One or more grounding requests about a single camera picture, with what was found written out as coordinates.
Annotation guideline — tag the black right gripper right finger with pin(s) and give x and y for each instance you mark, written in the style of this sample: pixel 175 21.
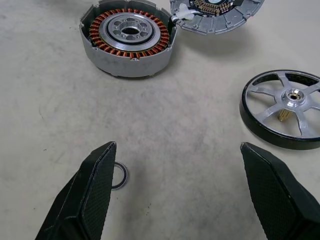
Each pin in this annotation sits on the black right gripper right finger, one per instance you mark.
pixel 275 207

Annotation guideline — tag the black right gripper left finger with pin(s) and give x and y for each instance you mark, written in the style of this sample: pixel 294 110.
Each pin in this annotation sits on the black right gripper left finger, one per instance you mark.
pixel 85 205

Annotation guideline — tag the black and silver rotor wheel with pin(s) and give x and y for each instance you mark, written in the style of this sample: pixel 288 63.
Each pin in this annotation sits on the black and silver rotor wheel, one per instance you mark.
pixel 250 126

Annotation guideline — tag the grey motor housing copper windings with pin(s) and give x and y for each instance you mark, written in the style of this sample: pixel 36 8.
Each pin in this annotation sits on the grey motor housing copper windings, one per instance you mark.
pixel 140 65

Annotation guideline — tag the round grey metal part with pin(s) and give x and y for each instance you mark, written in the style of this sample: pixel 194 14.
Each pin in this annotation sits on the round grey metal part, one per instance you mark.
pixel 212 25

